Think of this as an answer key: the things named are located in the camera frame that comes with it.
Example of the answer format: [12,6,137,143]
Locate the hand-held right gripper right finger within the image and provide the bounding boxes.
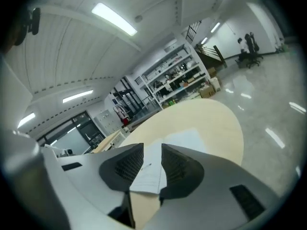
[134,143,280,230]

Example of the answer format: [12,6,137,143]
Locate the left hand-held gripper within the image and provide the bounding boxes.
[41,144,76,158]

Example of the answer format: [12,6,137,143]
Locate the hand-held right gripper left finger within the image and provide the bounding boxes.
[51,142,144,227]

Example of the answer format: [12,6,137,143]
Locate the white paper booklet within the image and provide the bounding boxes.
[129,127,208,196]

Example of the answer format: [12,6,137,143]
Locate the rectangular wooden table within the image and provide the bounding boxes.
[90,129,132,154]

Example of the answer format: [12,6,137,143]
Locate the grey locker cabinet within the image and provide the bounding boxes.
[93,109,122,138]

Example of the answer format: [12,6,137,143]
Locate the clothes rack with garments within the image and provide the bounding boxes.
[112,104,132,127]

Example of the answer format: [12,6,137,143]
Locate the black framed glass doors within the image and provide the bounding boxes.
[112,77,146,116]

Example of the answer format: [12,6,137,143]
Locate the printed cardboard box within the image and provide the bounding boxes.
[199,85,216,99]

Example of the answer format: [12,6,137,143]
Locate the white trash bin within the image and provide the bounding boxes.
[210,77,222,92]

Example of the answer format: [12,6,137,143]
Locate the plain cardboard box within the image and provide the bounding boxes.
[206,67,218,79]

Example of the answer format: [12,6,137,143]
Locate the white shelving unit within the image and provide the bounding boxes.
[140,44,212,109]

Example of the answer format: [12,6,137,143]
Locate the person's head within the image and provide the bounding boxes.
[1,25,20,55]

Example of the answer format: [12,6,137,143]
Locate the dark staircase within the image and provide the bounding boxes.
[186,20,228,69]

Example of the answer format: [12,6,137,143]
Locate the black office chair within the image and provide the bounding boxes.
[244,32,264,69]

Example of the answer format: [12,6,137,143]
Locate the black framed glass wall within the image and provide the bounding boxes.
[35,110,106,154]

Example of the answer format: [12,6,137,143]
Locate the black head-worn camera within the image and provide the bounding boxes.
[14,7,42,46]

